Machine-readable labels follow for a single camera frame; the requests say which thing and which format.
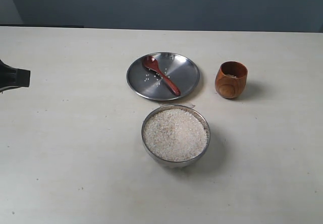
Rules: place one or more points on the steel bowl of rice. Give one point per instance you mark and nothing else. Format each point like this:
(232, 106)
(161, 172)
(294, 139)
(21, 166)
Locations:
(175, 135)

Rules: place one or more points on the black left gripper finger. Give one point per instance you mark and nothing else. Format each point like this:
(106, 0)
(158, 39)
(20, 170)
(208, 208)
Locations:
(12, 78)

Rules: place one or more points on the round steel plate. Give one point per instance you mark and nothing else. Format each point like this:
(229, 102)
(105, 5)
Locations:
(182, 71)

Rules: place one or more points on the dark red wooden spoon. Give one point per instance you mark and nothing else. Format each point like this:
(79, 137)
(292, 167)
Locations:
(152, 64)

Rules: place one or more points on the brown wooden cup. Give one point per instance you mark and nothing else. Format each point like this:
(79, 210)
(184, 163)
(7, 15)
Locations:
(231, 79)

